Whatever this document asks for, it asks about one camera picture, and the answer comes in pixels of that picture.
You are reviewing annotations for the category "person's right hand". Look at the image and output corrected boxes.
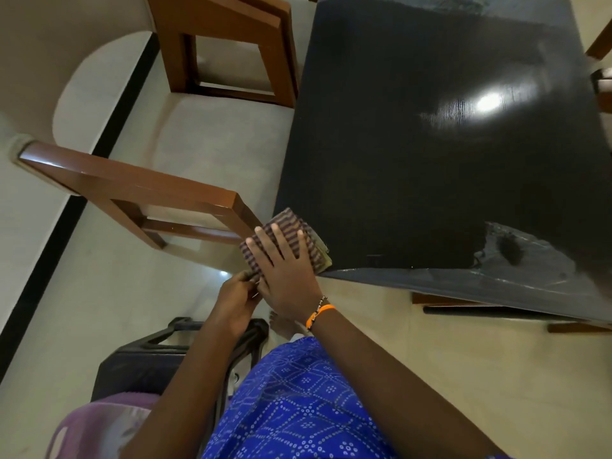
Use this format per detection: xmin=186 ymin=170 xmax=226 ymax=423
xmin=244 ymin=223 xmax=326 ymax=326

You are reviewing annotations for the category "person's left hand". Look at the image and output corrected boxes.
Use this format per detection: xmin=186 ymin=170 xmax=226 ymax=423
xmin=210 ymin=271 xmax=263 ymax=330

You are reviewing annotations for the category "checkered cleaning cloth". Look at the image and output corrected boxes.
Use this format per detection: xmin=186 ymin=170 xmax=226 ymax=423
xmin=238 ymin=207 xmax=332 ymax=282

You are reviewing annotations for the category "person's left forearm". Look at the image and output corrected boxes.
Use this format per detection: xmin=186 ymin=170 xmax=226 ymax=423
xmin=119 ymin=319 xmax=254 ymax=459

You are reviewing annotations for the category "person's left foot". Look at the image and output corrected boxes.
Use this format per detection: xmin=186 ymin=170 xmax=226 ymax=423
xmin=268 ymin=310 xmax=312 ymax=340

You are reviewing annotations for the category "orange wristband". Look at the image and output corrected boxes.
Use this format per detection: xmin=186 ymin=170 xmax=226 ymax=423
xmin=305 ymin=304 xmax=337 ymax=330

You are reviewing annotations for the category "black suitcase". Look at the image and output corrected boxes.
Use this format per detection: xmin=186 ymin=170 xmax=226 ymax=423
xmin=91 ymin=316 xmax=270 ymax=426

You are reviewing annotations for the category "blue patterned dress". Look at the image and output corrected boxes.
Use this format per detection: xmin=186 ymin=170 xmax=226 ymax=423
xmin=203 ymin=337 xmax=515 ymax=459

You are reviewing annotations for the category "black table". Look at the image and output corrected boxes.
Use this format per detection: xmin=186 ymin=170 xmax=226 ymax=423
xmin=273 ymin=0 xmax=612 ymax=335

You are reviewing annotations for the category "purple plastic basket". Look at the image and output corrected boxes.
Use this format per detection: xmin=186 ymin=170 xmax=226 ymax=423
xmin=45 ymin=391 xmax=161 ymax=459

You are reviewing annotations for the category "thin beaded bracelet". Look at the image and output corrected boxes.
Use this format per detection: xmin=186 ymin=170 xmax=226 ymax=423
xmin=308 ymin=295 xmax=330 ymax=326

